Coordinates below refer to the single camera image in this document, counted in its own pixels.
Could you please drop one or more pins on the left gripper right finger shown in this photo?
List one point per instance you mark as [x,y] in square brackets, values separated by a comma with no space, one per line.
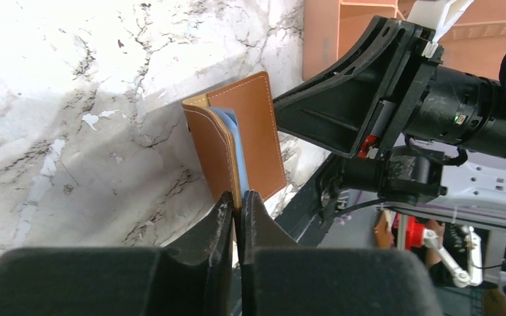
[280,277]

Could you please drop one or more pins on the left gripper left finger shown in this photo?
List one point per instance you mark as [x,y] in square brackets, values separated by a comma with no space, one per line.
[190,276]

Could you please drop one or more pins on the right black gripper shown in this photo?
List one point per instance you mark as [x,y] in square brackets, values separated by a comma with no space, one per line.
[392,82]

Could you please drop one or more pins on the brown leather card holder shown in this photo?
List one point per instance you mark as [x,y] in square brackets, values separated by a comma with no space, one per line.
[235,136]

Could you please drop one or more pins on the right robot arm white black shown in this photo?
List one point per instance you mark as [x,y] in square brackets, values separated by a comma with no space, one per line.
[430,141]

